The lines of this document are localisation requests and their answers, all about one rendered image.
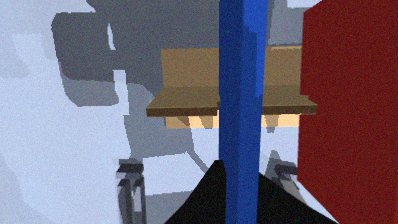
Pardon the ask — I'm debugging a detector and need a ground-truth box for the tan slotted board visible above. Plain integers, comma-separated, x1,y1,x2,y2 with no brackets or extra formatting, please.
146,46,317,129

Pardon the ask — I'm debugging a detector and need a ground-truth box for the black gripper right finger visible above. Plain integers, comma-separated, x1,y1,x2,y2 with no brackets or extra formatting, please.
256,172,338,224

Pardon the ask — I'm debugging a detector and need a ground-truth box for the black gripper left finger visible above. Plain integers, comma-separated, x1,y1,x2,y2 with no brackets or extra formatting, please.
164,160,226,224

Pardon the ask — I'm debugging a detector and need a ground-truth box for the blue board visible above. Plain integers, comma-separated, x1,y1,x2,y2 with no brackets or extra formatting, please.
219,0,268,224

